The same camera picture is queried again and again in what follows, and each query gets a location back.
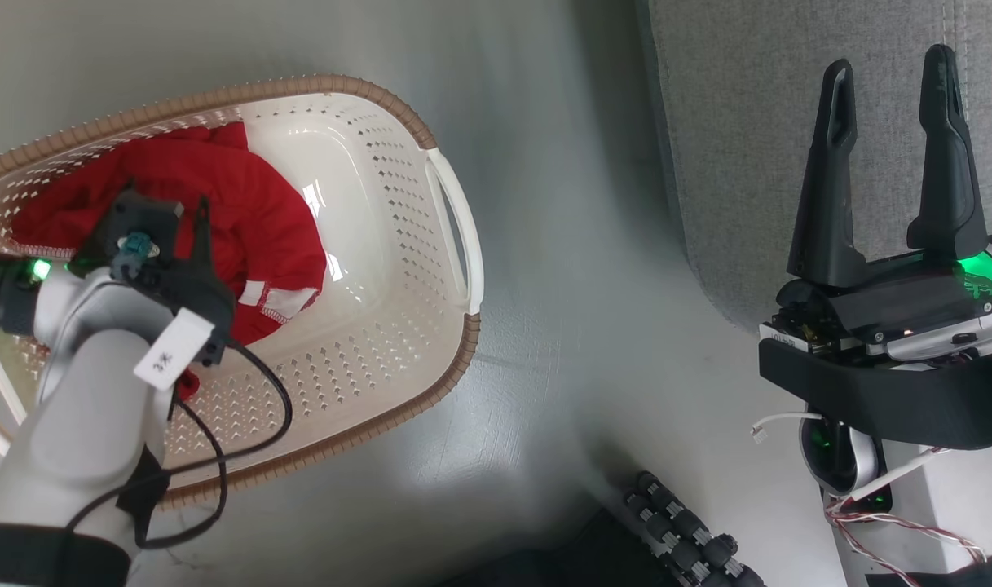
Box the black roller omni wheel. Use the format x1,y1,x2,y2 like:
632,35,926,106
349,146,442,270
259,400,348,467
624,471,765,587

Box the white perforated laundry basket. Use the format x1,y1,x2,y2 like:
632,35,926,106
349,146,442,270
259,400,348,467
0,75,485,510

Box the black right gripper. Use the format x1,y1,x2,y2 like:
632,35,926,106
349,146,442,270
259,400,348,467
759,44,992,364

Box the thin white cable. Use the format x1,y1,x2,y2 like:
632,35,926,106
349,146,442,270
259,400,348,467
752,412,824,445

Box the thin black cable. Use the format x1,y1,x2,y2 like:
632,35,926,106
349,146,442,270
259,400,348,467
62,338,293,549

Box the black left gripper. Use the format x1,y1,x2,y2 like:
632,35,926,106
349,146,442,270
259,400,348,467
108,196,237,369

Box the grey fabric sofa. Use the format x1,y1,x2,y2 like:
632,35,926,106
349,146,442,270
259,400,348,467
636,0,992,331

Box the red and white garment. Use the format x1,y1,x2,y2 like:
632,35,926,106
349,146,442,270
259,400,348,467
11,122,328,400

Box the white label tag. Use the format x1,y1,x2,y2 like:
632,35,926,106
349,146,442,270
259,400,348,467
134,308,217,391

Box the red and white twisted wires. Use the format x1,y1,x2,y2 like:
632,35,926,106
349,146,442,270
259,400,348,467
824,496,990,587

